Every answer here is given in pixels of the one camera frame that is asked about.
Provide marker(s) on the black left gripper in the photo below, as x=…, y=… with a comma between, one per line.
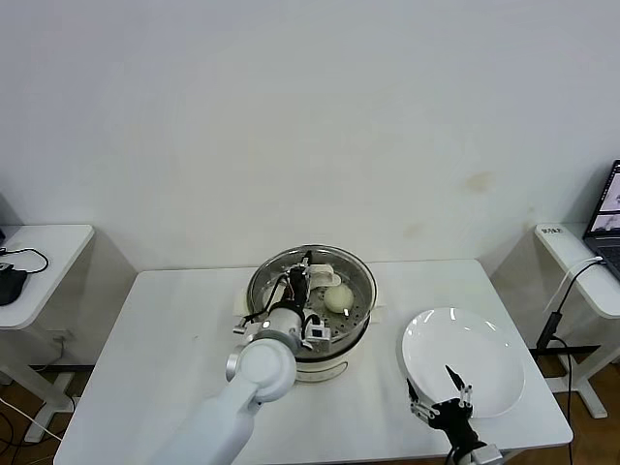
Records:
x=298, y=290

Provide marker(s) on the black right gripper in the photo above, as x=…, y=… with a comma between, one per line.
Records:
x=453, y=421

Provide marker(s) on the white steamed baozi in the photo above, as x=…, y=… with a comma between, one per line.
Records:
x=337, y=299

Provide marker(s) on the round glass lid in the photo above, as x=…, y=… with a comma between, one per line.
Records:
x=358, y=281

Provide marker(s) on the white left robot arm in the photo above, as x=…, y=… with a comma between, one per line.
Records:
x=232, y=412

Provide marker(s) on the stainless steel steamer basket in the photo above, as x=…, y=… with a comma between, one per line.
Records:
x=351, y=339

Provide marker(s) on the large white plate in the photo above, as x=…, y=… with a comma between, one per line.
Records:
x=460, y=349

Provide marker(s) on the cream electric cooker base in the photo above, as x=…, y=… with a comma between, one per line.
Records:
x=329, y=370

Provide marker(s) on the black flat bar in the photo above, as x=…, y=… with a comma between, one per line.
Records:
x=583, y=350

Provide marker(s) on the small white label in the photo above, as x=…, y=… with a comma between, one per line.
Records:
x=552, y=231

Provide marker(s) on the white side table with pouch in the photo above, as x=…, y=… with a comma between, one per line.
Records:
x=48, y=271

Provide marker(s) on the open grey laptop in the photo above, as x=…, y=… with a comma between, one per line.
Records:
x=611, y=194

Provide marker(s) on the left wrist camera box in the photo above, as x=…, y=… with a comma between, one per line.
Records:
x=317, y=334

